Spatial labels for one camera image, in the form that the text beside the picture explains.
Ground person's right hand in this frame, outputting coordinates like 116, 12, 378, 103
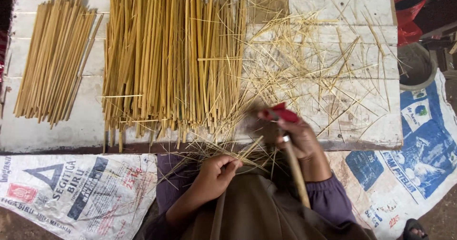
257, 110, 323, 162

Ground large pile of bamboo sticks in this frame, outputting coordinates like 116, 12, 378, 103
101, 0, 248, 153

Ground red plastic bag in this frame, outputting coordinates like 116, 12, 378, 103
393, 0, 430, 47

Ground brown cardboard piece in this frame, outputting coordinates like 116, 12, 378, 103
248, 0, 290, 24

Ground person's left hand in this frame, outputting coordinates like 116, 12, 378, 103
192, 154, 243, 202

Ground thin bamboo strip bundle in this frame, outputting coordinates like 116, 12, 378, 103
157, 135, 283, 183

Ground red patterned cloth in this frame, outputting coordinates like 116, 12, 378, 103
0, 29, 9, 82

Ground wooden planks heap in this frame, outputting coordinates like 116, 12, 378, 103
419, 20, 457, 80

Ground grey round basin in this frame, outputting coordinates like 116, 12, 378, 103
397, 42, 438, 92

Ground black sandal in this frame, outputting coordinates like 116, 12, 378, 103
403, 219, 429, 240

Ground scattered bamboo shavings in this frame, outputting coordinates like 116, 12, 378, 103
214, 0, 397, 144

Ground brown lap cloth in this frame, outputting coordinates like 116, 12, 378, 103
180, 167, 379, 240

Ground white sack with blue print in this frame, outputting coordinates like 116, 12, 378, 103
327, 69, 457, 240

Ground red cloth finger wrap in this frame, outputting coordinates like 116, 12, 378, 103
262, 102, 300, 123

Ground small pile of bamboo sticks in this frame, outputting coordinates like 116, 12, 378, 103
14, 0, 105, 129

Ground white sack with grey print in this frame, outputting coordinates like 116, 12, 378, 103
0, 154, 158, 240

